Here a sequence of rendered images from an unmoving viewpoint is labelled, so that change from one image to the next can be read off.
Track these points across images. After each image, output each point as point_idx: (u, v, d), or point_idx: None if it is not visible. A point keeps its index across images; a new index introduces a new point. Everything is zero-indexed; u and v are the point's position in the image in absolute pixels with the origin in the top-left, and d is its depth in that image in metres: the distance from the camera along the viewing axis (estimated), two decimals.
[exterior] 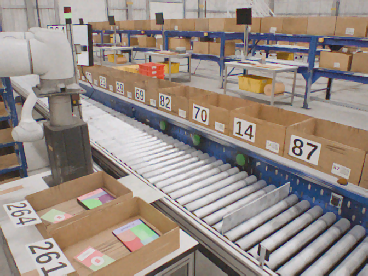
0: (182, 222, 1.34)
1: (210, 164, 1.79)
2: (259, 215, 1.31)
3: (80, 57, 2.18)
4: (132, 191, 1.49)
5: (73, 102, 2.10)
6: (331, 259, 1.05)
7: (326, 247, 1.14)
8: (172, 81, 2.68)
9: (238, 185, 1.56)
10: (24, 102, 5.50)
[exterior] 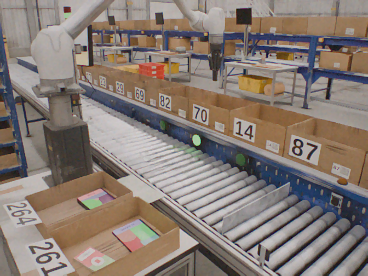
0: (182, 222, 1.34)
1: (210, 164, 1.79)
2: (259, 215, 1.31)
3: (80, 57, 2.18)
4: (132, 191, 1.49)
5: (73, 102, 2.10)
6: (331, 259, 1.05)
7: (326, 247, 1.14)
8: (172, 81, 2.68)
9: (238, 185, 1.56)
10: (24, 102, 5.50)
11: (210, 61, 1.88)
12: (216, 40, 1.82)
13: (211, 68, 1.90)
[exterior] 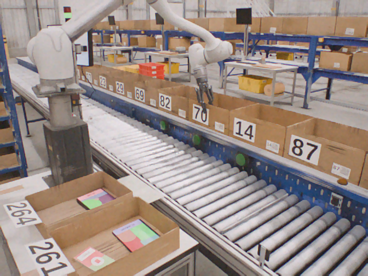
0: (182, 222, 1.34)
1: (210, 164, 1.79)
2: (259, 215, 1.31)
3: (80, 57, 2.18)
4: (132, 191, 1.49)
5: (73, 102, 2.10)
6: (331, 259, 1.05)
7: (326, 247, 1.14)
8: (172, 81, 2.68)
9: (238, 185, 1.56)
10: (24, 102, 5.50)
11: (211, 91, 1.97)
12: None
13: (212, 98, 1.98)
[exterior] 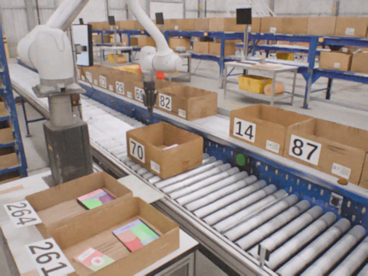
0: (182, 222, 1.34)
1: (210, 164, 1.79)
2: (259, 215, 1.31)
3: (80, 57, 2.18)
4: (132, 191, 1.49)
5: (73, 102, 2.10)
6: (331, 259, 1.05)
7: (326, 247, 1.14)
8: (172, 81, 2.68)
9: (238, 185, 1.56)
10: (24, 102, 5.50)
11: (155, 96, 1.96)
12: None
13: (154, 102, 1.97)
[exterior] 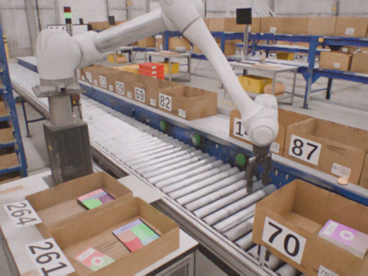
0: (182, 222, 1.34)
1: (212, 168, 1.78)
2: None
3: None
4: (132, 191, 1.49)
5: (73, 102, 2.10)
6: None
7: None
8: (172, 81, 2.68)
9: (239, 186, 1.56)
10: (24, 102, 5.50)
11: (269, 158, 1.35)
12: None
13: (269, 165, 1.38)
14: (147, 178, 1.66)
